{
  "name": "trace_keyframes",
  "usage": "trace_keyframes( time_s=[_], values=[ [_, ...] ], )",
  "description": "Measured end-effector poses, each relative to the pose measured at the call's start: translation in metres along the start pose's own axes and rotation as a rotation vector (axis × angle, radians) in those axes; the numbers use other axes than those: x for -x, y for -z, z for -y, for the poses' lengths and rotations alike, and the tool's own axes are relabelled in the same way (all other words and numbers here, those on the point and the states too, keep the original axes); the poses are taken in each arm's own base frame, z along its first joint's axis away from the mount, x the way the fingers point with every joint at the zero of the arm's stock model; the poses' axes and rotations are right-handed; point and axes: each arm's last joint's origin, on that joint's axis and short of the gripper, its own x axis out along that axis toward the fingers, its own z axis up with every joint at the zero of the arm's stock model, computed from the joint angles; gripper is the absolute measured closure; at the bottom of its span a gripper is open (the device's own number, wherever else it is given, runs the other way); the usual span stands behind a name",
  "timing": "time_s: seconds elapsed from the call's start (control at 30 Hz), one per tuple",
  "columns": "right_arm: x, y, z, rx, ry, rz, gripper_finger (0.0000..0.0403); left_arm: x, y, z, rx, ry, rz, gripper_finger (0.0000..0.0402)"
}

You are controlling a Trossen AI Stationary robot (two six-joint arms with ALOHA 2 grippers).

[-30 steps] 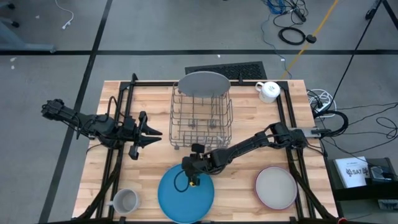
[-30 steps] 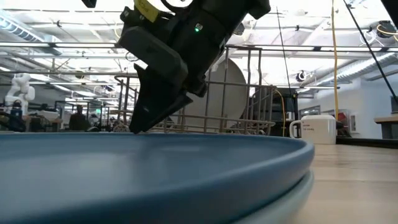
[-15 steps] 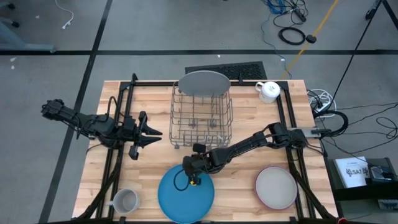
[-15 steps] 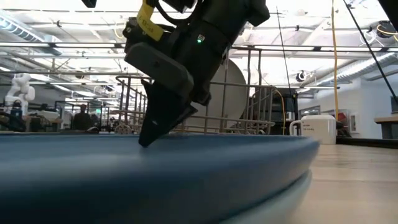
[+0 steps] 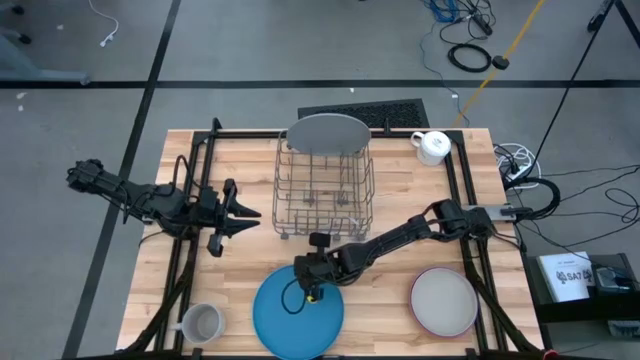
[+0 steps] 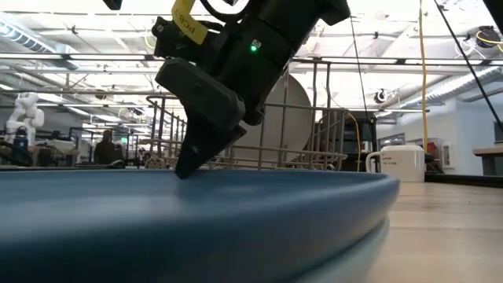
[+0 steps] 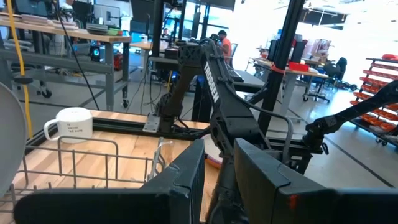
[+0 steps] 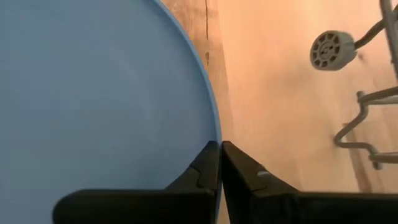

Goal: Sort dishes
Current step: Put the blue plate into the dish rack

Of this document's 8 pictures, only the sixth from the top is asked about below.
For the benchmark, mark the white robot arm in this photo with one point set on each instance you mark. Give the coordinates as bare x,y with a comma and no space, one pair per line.
25,114

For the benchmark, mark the black table frame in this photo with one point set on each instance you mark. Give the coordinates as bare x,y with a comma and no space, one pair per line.
463,180

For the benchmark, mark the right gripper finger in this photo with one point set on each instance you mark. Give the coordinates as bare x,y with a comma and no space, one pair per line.
204,145

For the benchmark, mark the white printed mug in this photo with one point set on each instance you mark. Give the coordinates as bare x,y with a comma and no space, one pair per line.
401,163

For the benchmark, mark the blue bottle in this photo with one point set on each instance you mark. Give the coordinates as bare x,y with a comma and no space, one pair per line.
20,147

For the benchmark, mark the person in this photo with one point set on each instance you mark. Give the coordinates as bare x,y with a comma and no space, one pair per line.
105,151

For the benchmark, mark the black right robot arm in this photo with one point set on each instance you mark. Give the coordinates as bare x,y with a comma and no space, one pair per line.
283,47

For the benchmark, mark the black stand leg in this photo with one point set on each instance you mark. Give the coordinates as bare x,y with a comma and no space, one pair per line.
466,59

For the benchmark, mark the large dark blue plate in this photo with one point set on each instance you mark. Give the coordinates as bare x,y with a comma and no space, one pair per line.
157,220

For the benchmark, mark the black cabinet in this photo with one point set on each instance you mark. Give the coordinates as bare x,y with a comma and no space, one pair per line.
365,137

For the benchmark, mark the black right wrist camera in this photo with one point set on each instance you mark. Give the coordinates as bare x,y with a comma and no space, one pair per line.
169,39

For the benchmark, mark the large grey plate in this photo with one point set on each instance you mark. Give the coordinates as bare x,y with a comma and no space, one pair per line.
292,118

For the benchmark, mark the wooden side table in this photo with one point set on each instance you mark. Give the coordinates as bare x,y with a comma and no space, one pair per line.
489,151

